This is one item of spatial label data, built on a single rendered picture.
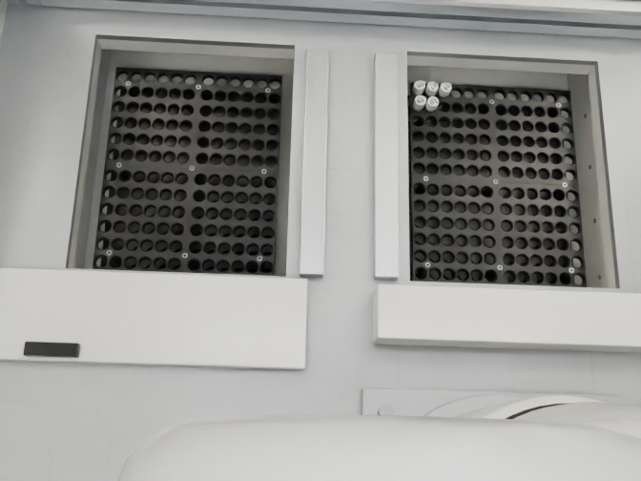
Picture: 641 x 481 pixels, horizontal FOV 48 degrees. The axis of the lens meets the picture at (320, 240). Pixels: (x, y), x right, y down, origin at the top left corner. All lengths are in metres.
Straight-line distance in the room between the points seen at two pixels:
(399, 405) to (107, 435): 0.25
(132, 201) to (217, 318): 0.17
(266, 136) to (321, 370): 0.26
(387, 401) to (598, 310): 0.20
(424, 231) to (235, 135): 0.22
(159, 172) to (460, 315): 0.33
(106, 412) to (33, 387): 0.07
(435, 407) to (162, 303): 0.26
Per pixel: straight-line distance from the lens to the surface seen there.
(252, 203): 0.73
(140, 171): 0.76
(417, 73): 0.89
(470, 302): 0.65
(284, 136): 0.83
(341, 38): 0.77
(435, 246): 0.74
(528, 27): 0.80
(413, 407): 0.65
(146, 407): 0.66
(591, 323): 0.68
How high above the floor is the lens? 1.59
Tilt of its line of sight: 73 degrees down
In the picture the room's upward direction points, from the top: 12 degrees clockwise
